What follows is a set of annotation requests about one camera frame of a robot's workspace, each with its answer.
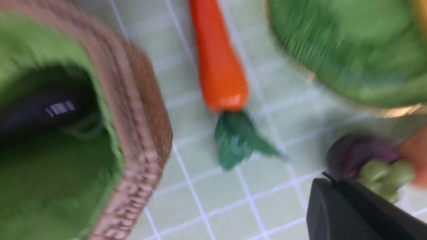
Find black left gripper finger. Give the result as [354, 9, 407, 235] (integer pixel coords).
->
[306, 173, 427, 240]

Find purple toy mangosteen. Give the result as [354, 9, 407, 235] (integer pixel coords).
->
[326, 133, 415, 203]

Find orange-brown toy potato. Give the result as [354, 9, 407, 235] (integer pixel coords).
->
[399, 125, 427, 190]

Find orange toy carrot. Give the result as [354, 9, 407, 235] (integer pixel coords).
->
[188, 0, 284, 171]

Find purple toy eggplant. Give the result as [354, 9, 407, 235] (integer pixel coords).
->
[0, 65, 96, 143]

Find green checkered tablecloth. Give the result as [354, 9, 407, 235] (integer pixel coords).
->
[72, 0, 427, 240]

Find green leaf-shaped glass plate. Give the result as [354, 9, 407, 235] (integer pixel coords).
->
[264, 0, 426, 118]

